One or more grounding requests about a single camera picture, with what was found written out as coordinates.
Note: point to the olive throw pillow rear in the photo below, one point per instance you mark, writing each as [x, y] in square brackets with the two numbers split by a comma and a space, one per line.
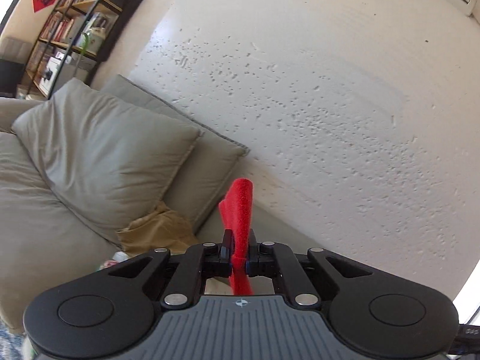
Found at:
[202, 179]

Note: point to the tan crumpled garment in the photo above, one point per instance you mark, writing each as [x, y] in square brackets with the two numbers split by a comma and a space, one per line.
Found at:
[162, 228]

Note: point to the left sofa seat cushion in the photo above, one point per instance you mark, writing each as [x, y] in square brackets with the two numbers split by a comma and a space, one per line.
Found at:
[42, 243]

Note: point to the olive throw pillow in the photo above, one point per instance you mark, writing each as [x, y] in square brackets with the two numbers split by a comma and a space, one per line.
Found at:
[202, 179]
[110, 162]

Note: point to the wooden bookshelf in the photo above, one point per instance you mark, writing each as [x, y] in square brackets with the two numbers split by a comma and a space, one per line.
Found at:
[77, 37]

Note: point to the olive throw pillow front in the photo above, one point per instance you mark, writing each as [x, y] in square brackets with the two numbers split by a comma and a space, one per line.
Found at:
[110, 162]

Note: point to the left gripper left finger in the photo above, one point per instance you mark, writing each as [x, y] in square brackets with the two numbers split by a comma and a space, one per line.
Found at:
[193, 268]

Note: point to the blue patterned rug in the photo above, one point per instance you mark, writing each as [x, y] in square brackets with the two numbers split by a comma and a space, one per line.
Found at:
[10, 344]

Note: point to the red t-shirt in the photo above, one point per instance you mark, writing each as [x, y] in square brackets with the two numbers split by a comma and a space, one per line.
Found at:
[236, 212]

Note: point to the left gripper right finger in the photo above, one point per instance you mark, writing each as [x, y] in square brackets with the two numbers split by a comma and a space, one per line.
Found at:
[279, 263]

